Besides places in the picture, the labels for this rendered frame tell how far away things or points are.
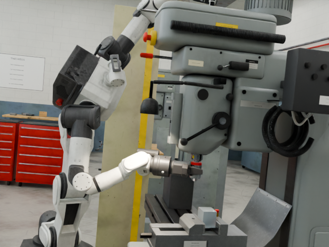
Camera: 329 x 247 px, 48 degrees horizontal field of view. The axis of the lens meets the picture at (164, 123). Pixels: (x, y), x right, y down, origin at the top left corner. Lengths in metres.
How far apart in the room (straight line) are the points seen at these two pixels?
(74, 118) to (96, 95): 0.15
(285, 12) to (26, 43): 9.49
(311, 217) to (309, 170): 0.19
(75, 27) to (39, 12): 1.00
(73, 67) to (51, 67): 8.86
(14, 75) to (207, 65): 9.46
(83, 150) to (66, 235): 0.75
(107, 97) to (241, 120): 0.61
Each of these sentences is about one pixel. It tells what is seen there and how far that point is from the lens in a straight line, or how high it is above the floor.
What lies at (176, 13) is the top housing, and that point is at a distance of 1.43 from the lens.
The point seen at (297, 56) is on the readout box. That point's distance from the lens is 1.31.
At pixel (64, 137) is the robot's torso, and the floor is 1.28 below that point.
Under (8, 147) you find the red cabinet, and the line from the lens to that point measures 6.26.
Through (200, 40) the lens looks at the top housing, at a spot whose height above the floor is 1.75.
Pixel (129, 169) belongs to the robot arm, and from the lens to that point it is 1.54.
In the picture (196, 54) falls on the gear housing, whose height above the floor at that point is 1.70.
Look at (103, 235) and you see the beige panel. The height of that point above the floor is 0.31.
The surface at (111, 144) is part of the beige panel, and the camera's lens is 3.24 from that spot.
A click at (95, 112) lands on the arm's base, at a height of 1.44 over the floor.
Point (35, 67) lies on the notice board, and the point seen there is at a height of 2.17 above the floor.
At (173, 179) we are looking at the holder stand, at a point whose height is 1.13.
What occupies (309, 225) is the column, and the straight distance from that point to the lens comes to 1.62.
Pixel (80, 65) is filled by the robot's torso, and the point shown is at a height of 1.64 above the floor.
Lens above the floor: 1.50
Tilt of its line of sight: 3 degrees down
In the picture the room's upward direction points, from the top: 5 degrees clockwise
